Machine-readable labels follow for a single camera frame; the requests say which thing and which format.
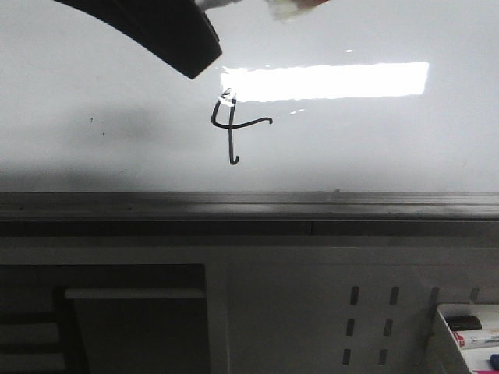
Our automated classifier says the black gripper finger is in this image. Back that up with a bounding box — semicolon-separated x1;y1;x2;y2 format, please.
63;0;222;79

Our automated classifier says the white whiteboard marker with tape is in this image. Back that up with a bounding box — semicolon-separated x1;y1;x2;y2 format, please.
194;0;328;21

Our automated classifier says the grey perforated metal stand panel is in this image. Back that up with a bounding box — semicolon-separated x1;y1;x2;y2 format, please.
1;235;498;373

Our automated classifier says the dark chair behind stand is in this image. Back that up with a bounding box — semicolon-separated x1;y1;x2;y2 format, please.
1;266;90;373

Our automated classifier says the black marker in tray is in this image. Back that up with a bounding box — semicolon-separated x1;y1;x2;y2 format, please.
445;316;483;331

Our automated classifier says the white marker tray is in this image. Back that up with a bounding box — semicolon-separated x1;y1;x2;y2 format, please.
426;304;498;373

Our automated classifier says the red capped white marker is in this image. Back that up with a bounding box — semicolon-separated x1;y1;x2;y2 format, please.
451;330;498;350

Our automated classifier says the blue marker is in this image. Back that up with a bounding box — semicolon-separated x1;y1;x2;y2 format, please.
490;354;499;370

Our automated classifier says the pink marker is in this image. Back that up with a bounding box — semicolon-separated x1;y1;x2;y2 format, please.
472;369;499;374

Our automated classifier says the white whiteboard with aluminium frame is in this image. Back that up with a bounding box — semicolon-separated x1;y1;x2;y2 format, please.
1;1;498;237

